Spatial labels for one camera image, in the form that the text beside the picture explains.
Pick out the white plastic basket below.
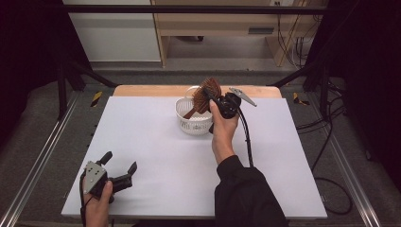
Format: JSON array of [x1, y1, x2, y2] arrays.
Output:
[[175, 85, 216, 136]]

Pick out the black metal stand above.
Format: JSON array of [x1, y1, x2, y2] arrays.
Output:
[[268, 61, 333, 121], [56, 58, 118, 121]]

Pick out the light wooden desk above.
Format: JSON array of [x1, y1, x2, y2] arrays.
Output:
[[150, 0, 329, 68]]

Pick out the white table sheet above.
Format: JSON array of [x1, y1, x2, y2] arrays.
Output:
[[61, 96, 328, 220]]

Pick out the person's right hand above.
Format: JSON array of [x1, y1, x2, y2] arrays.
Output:
[[208, 99, 240, 166]]

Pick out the wooden table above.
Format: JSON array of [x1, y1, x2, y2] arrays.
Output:
[[113, 84, 283, 99]]

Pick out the person's left hand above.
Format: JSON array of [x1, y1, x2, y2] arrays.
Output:
[[82, 181, 113, 218]]

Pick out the aluminium floor rail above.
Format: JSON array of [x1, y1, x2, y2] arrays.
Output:
[[0, 90, 81, 227], [327, 133, 383, 227]]

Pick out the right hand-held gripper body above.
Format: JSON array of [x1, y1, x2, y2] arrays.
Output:
[[217, 87, 258, 120]]

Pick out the black curtain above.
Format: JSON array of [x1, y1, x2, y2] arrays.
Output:
[[305, 0, 401, 192], [0, 0, 93, 146]]

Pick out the black horizontal frame bar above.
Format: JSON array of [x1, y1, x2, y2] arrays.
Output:
[[62, 4, 330, 15]]

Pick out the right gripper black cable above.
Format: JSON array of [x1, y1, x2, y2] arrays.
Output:
[[235, 106, 353, 216]]

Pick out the brown wooden hairbrush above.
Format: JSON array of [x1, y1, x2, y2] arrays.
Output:
[[183, 77, 222, 120]]

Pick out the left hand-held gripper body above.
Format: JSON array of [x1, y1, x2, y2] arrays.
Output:
[[82, 160, 134, 204]]

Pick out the white cabinet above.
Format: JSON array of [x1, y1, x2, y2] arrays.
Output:
[[62, 0, 162, 62]]

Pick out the black floor cables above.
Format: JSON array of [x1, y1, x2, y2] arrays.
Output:
[[295, 79, 348, 168]]

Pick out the yellow black tape strip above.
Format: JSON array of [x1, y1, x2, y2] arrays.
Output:
[[90, 91, 104, 109], [291, 91, 311, 107]]

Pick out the cables under desk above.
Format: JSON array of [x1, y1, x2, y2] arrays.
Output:
[[274, 1, 318, 70]]

